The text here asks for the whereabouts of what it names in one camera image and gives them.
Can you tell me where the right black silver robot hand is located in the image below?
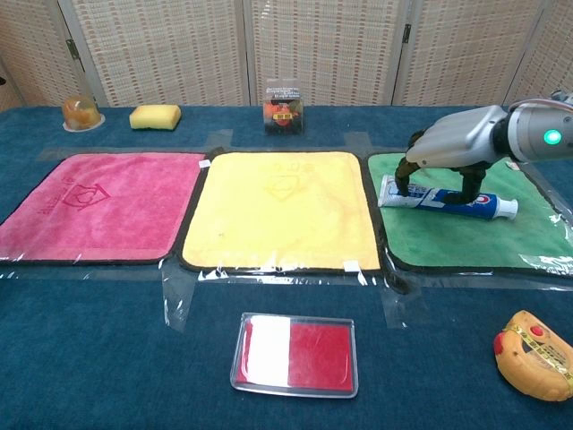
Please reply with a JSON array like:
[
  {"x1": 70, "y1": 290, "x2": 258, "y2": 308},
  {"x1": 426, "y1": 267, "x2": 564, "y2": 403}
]
[{"x1": 393, "y1": 104, "x2": 510, "y2": 206}]

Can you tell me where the white blue toothpaste tube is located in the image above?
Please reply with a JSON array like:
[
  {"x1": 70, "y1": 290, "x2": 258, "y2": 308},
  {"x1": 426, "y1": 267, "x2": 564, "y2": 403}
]
[{"x1": 377, "y1": 174, "x2": 519, "y2": 220}]

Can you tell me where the green cloth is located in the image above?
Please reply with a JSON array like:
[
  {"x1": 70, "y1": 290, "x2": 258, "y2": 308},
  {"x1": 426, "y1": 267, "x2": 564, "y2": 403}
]
[{"x1": 366, "y1": 151, "x2": 573, "y2": 274}]

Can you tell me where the yellow cloth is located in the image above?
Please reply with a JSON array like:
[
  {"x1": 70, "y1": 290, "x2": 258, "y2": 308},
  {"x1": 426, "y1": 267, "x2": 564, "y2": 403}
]
[{"x1": 178, "y1": 150, "x2": 381, "y2": 272}]

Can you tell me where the pink cloth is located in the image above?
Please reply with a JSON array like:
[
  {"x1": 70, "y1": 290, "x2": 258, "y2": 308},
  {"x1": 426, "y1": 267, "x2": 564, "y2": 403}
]
[{"x1": 0, "y1": 151, "x2": 211, "y2": 266}]

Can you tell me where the clear tape strip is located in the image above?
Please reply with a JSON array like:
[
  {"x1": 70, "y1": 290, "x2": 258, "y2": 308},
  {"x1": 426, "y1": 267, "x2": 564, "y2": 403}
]
[
  {"x1": 344, "y1": 132, "x2": 373, "y2": 149},
  {"x1": 206, "y1": 129, "x2": 235, "y2": 151},
  {"x1": 160, "y1": 263, "x2": 198, "y2": 332},
  {"x1": 380, "y1": 277, "x2": 433, "y2": 331}
]

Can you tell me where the clear box with dark print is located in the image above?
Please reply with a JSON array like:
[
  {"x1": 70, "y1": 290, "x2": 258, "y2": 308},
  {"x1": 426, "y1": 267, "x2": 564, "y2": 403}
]
[{"x1": 263, "y1": 79, "x2": 308, "y2": 137}]

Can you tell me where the orange packaged bread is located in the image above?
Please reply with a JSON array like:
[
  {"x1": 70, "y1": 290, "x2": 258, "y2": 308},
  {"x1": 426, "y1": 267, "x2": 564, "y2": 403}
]
[{"x1": 492, "y1": 309, "x2": 573, "y2": 402}]

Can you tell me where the red white card in sleeve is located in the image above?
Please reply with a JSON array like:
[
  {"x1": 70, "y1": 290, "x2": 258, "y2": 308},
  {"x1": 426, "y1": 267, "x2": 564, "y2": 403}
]
[{"x1": 229, "y1": 312, "x2": 360, "y2": 400}]

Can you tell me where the woven folding screen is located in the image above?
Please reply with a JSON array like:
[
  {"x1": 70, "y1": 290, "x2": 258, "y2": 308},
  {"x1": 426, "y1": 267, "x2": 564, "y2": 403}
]
[{"x1": 0, "y1": 0, "x2": 573, "y2": 113}]

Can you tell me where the yellow sponge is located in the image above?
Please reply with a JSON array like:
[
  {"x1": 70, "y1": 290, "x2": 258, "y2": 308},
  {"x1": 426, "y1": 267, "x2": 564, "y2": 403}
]
[{"x1": 128, "y1": 105, "x2": 183, "y2": 132}]

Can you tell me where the orange jelly cup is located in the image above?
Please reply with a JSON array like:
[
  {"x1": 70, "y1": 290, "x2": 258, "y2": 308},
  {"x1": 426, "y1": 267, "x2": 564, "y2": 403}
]
[{"x1": 61, "y1": 94, "x2": 107, "y2": 133}]

